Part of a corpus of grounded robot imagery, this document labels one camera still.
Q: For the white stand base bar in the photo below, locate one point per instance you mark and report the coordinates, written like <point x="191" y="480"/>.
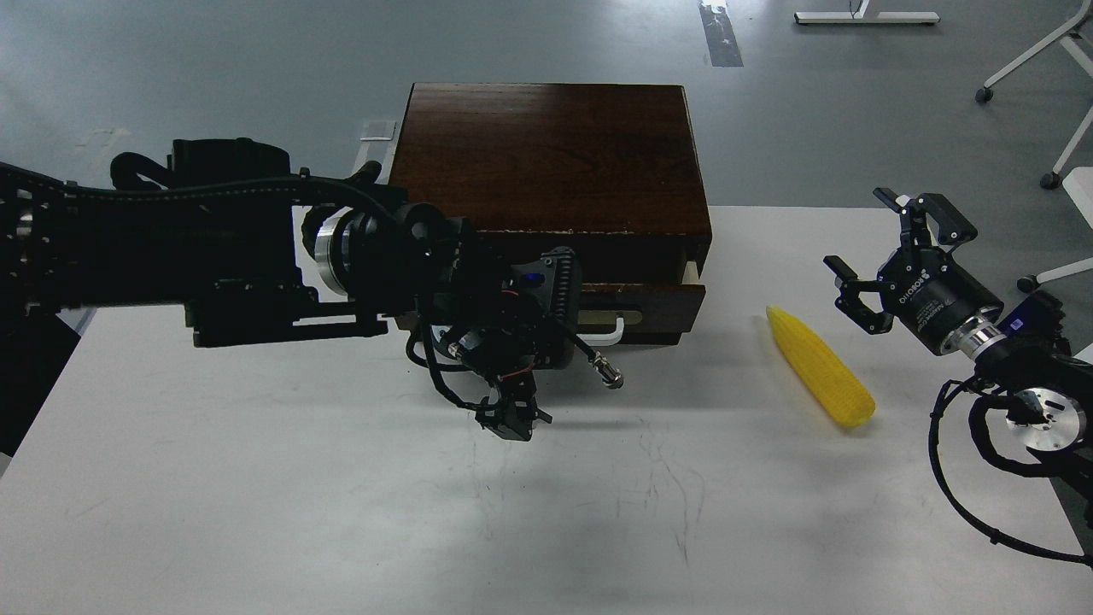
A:
<point x="864" y="13"/>

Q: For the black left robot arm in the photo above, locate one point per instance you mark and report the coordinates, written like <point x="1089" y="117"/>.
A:
<point x="256" y="253"/>

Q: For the dark wooden cabinet box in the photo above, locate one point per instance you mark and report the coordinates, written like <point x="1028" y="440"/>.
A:
<point x="609" y="169"/>

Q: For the yellow corn cob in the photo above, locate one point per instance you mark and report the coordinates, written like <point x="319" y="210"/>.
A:
<point x="845" y="399"/>

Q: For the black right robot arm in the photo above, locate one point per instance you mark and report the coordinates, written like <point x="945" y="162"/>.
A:
<point x="1031" y="398"/>

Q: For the wooden drawer with white handle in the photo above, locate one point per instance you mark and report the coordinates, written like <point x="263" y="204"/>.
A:
<point x="646" y="314"/>

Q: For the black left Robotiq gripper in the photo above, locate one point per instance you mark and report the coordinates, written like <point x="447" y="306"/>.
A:
<point x="497" y="320"/>

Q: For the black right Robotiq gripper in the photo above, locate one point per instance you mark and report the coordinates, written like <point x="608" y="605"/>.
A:
<point x="920" y="284"/>

